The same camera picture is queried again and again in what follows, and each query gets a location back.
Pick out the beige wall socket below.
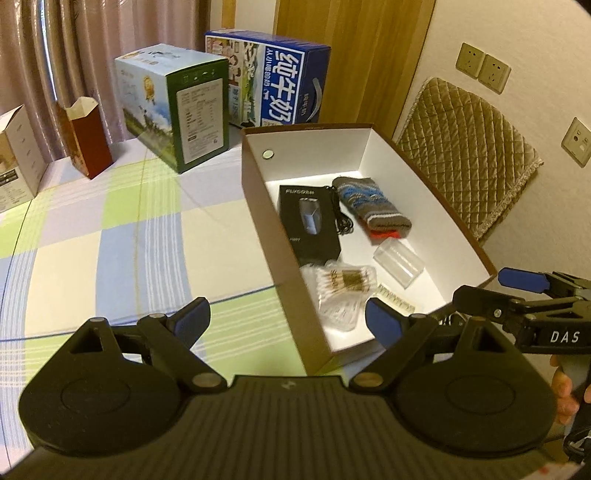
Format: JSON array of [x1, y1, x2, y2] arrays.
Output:
[[456, 42, 485, 77], [561, 117, 591, 168], [478, 54, 512, 95]]

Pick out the dark red open box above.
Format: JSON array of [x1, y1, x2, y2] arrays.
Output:
[[55, 96, 115, 180]]

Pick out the green scenic carton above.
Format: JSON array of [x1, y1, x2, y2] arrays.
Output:
[[114, 44, 230, 175]]

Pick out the white open product box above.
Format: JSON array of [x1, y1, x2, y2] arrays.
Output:
[[0, 104, 47, 214]]

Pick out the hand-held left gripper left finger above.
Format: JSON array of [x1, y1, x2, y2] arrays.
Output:
[[68, 296, 227, 394]]

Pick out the person's right hand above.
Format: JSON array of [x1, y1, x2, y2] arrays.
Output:
[[549, 368, 591, 424]]

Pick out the striped knit pouch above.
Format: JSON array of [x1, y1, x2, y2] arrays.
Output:
[[333, 175, 413, 241]]

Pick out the blue milk carton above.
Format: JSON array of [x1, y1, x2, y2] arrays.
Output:
[[204, 30, 332, 130]]

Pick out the clear plastic case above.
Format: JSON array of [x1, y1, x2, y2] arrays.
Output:
[[373, 240, 424, 289]]

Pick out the wooden door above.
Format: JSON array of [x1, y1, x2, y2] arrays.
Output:
[[274, 0, 437, 139]]

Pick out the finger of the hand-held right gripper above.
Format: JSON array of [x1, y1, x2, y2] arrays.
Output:
[[498, 268, 591, 302], [452, 285, 543, 334]]

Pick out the black product box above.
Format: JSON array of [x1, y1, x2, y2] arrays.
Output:
[[278, 185, 342, 267]]

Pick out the small gold packet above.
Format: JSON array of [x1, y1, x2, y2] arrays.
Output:
[[375, 284, 416, 315]]

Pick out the cotton swab pack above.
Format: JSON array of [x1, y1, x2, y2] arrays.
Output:
[[300, 259, 380, 334]]

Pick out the quilted chair cover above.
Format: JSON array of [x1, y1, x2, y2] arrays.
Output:
[[392, 78, 544, 243]]

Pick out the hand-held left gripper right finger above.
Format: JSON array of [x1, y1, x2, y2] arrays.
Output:
[[349, 298, 506, 394]]

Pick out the beige curtain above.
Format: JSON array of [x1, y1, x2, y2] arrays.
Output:
[[0, 0, 278, 164]]

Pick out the black cable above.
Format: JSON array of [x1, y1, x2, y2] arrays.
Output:
[[323, 185, 356, 237]]

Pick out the brown cardboard box white inside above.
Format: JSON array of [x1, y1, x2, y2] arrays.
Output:
[[241, 122, 498, 377]]

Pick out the plaid tablecloth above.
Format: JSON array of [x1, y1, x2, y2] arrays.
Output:
[[0, 138, 352, 416]]

